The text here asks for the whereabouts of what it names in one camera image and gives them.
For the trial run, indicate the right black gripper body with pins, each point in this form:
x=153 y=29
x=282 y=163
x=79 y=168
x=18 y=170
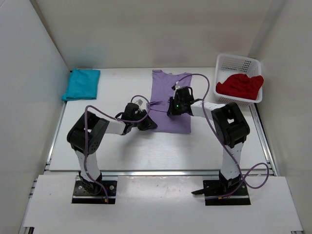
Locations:
x=179 y=109

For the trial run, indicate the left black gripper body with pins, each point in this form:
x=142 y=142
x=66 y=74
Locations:
x=141 y=115

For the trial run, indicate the lavender t shirt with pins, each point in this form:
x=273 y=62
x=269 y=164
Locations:
x=160 y=95

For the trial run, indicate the teal t shirt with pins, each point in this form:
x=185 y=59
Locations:
x=82 y=85

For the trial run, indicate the red t shirt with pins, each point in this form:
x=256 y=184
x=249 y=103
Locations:
x=240 y=86

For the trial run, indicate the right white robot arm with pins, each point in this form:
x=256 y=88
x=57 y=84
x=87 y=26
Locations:
x=230 y=128

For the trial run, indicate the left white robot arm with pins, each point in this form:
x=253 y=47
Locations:
x=87 y=133

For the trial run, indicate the white plastic laundry basket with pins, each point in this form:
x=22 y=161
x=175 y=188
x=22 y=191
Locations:
x=227 y=65

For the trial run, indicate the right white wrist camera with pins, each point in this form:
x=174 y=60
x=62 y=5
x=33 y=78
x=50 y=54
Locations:
x=175 y=86

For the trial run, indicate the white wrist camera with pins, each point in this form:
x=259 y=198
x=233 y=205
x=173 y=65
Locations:
x=139 y=103
x=175 y=86

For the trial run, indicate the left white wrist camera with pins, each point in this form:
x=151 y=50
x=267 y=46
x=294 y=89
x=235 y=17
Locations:
x=139 y=103

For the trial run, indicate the aluminium rail bar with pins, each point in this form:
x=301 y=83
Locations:
x=213 y=173

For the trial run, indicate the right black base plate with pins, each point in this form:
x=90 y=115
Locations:
x=216 y=194

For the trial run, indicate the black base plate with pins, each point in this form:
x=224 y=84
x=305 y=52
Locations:
x=112 y=192
x=216 y=194

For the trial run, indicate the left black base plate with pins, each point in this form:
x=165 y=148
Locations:
x=112 y=192

